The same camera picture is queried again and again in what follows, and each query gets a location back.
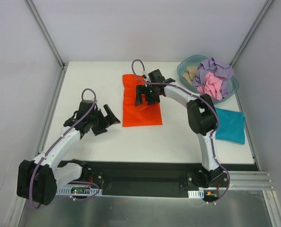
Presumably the orange t shirt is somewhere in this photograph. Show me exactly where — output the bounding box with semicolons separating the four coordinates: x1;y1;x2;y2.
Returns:
123;74;163;127

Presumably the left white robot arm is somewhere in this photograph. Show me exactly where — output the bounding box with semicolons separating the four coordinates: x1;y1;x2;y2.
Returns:
17;100;120;205

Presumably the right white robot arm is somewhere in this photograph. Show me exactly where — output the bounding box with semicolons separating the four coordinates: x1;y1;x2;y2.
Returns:
135;70;223;187

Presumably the beige t shirt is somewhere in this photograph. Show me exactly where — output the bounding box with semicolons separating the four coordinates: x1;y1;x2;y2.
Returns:
183;66;198;84

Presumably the teal plastic basket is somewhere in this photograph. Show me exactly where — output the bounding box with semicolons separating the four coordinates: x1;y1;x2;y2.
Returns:
176;55;239;104

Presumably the pink t shirt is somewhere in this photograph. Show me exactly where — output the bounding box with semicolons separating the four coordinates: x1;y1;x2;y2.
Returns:
197;72;223;101

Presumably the purple t shirt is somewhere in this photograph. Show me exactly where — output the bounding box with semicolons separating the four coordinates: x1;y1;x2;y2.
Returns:
192;58;235;98

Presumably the teal folded t shirt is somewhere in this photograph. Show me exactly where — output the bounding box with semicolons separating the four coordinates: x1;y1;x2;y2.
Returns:
216;108;246;145

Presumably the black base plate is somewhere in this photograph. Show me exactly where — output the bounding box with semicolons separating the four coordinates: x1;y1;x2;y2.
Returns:
69;161;231;196

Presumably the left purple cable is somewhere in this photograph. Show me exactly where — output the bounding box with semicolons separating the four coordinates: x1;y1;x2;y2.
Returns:
28;88;98;210

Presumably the left aluminium frame post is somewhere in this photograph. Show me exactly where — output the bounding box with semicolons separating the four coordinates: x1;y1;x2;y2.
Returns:
24;0;65;69

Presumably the aluminium frame post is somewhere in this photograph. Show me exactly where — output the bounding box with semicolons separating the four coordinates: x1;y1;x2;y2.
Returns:
24;0;65;69
230;0;275;67

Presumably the right aluminium frame post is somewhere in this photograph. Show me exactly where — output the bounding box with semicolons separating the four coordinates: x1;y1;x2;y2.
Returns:
230;0;275;67

